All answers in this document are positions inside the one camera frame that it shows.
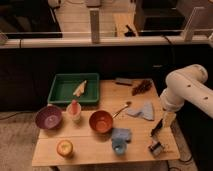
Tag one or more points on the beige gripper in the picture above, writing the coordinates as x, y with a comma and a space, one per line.
167, 120

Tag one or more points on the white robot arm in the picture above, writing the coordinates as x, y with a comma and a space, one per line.
187, 84

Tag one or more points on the orange bowl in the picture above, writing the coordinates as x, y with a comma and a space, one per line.
101, 121

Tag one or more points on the purple bowl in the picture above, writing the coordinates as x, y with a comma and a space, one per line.
49, 117

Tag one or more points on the light blue rag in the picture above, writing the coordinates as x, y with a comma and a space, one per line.
146, 112

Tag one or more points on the wooden table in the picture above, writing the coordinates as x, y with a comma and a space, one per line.
94, 148

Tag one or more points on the blue cloth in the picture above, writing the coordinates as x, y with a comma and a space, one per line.
121, 133

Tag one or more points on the metal spoon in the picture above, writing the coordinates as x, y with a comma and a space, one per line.
127, 104

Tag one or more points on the blue cup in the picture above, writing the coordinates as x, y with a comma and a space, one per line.
119, 146

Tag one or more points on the dark grey sponge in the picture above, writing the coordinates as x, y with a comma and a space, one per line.
123, 81

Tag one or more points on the white cup with red item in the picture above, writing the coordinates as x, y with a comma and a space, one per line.
74, 110

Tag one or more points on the yellow apple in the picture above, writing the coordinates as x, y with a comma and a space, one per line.
64, 148

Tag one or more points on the green plastic tray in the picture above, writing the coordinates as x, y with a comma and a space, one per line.
63, 86

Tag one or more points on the white rail barrier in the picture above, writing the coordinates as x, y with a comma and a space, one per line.
95, 39

